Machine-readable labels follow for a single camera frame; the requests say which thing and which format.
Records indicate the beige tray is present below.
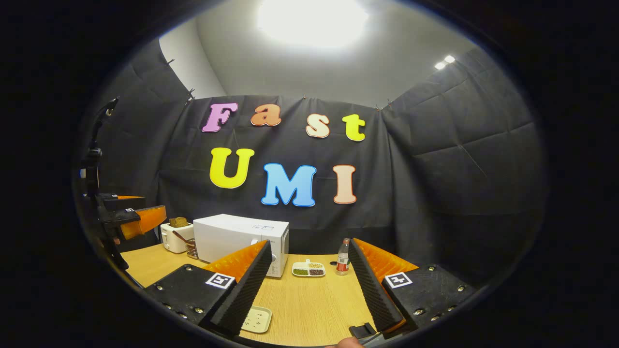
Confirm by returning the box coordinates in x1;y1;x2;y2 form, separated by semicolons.
240;305;272;334

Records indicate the white microwave oven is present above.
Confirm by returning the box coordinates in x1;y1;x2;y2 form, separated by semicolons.
192;214;290;278

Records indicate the large ceiling light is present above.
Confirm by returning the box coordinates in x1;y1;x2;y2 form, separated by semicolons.
256;0;369;49

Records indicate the white divided plate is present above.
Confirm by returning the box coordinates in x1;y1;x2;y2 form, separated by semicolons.
292;260;326;277

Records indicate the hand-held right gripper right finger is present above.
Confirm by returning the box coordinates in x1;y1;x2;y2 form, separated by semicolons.
348;237;489;339

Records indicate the clear plastic water bottle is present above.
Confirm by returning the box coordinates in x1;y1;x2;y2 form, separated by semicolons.
336;238;351;276

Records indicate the black backdrop cloth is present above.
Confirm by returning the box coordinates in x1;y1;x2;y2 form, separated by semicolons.
80;39;549;290

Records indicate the white toaster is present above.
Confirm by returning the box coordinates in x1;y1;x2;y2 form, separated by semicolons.
160;222;195;254

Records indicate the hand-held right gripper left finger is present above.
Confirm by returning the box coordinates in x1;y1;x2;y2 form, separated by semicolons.
144;239;273;337

